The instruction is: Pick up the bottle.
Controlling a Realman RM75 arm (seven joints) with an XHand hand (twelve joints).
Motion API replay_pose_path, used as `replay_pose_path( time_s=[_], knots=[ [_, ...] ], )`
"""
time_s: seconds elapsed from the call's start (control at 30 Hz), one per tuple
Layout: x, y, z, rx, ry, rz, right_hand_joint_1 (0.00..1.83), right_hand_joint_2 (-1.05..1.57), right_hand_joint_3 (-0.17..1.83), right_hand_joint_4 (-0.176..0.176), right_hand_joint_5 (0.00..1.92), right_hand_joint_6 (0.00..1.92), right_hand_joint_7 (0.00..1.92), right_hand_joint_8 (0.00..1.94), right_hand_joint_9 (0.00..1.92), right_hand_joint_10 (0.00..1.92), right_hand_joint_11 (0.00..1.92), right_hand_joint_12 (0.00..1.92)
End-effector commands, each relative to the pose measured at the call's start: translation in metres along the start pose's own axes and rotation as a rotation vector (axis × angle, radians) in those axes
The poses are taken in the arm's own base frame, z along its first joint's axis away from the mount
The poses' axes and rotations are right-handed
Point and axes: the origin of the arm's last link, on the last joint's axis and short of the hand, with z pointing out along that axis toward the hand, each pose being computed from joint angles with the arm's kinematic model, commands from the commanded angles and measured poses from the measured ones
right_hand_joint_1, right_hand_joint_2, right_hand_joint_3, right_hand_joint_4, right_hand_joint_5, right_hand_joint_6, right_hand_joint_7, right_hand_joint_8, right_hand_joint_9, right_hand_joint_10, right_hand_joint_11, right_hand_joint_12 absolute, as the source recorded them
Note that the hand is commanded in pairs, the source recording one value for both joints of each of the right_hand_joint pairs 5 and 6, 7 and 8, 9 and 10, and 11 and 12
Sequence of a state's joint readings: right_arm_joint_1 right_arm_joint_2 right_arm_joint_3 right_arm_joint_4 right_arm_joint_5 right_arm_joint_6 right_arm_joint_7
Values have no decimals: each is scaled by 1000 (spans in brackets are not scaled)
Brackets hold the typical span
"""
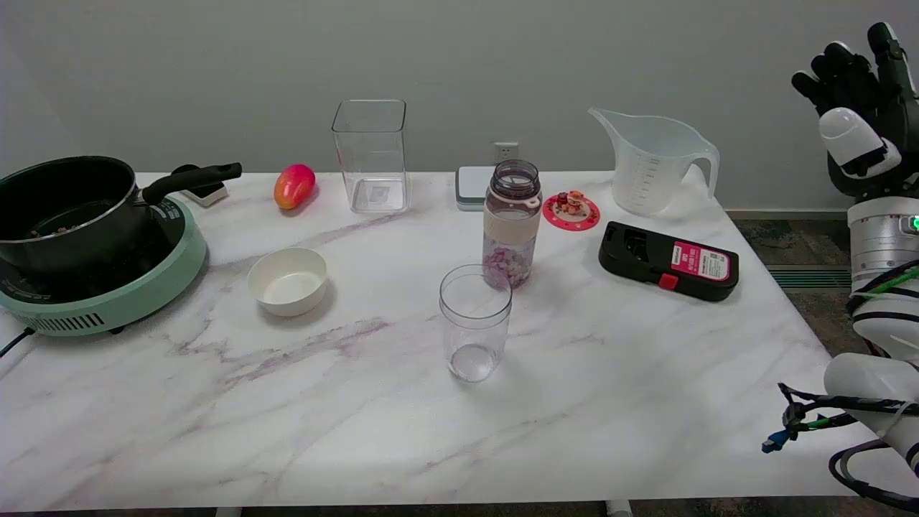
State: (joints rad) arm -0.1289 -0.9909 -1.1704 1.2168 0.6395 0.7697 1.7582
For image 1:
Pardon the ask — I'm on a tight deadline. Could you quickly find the white bowl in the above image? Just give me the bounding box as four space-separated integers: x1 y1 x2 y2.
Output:
247 247 329 318

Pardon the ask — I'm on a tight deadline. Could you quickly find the green induction cooker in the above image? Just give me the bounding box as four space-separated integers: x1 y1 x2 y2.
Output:
0 194 209 337

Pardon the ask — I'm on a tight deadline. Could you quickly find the red coaster with figurines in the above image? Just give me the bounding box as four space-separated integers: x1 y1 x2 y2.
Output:
542 190 601 232

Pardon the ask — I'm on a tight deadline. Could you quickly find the red yellow mango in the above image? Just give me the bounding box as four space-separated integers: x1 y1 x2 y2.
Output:
274 164 317 211

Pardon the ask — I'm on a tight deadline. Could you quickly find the clear square container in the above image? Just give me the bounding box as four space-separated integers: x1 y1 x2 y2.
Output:
331 99 411 215

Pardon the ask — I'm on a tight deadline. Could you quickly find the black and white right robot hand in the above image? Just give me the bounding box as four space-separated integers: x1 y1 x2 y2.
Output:
792 22 919 200

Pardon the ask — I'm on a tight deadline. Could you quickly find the grey-white square box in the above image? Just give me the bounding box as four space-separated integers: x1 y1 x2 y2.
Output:
456 167 497 212

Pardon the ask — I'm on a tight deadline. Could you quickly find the black device with pink label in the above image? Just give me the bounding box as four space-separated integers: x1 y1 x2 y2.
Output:
598 221 740 302

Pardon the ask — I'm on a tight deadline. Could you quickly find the green robot cable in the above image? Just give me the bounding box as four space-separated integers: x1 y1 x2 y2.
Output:
854 264 919 300

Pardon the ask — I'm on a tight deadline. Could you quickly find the clear measuring jug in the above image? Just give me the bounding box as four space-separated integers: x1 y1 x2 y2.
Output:
587 107 721 217

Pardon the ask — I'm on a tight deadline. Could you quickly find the floor vent grille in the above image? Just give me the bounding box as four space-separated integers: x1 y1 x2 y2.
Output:
767 266 855 290

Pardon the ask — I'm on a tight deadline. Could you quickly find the clear bottle with beige band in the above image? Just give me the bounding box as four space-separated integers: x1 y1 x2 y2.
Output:
482 159 543 290

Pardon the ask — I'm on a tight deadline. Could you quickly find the clear plastic cup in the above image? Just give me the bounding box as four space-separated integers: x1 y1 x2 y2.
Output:
439 264 513 383

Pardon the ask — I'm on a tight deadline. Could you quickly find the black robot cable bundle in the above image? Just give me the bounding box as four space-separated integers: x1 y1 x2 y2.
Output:
762 383 919 511

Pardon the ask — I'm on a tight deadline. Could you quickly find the black cooker power cable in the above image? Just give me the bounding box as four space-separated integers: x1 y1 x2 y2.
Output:
0 327 35 358

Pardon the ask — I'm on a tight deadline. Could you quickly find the black saucepan with handle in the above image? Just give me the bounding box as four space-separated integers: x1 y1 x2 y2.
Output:
0 156 243 276

